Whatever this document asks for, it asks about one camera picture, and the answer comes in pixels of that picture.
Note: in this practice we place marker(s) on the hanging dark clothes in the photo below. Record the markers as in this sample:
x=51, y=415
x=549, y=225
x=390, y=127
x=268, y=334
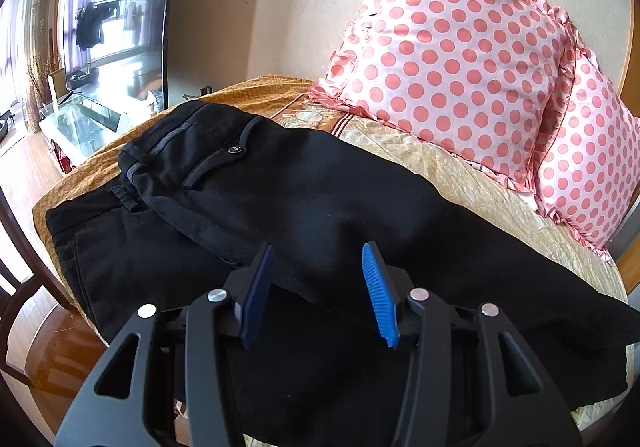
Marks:
x=89, y=27

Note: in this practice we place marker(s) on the golden patterned bed cover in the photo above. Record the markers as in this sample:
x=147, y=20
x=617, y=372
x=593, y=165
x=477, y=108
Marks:
x=515, y=218

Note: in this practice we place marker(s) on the dark wooden chair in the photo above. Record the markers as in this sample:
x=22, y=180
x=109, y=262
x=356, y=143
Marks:
x=30, y=294

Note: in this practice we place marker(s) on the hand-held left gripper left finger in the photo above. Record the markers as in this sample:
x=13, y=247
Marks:
x=255, y=299

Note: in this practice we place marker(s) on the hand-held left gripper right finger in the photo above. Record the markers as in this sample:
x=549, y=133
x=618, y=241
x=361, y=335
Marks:
x=377, y=299

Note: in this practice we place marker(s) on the black pants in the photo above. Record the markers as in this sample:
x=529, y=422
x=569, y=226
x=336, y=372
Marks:
x=325, y=187

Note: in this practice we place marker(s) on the glass cabinet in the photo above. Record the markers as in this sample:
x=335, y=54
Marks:
x=85, y=123

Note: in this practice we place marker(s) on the dark door frame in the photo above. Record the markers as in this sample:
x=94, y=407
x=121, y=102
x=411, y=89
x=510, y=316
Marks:
x=173, y=27

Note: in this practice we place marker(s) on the large pink polka dot pillow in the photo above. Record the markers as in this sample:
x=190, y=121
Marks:
x=450, y=52

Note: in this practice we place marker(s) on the small pink polka dot pillow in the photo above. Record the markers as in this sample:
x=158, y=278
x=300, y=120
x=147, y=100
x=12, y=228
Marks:
x=590, y=152

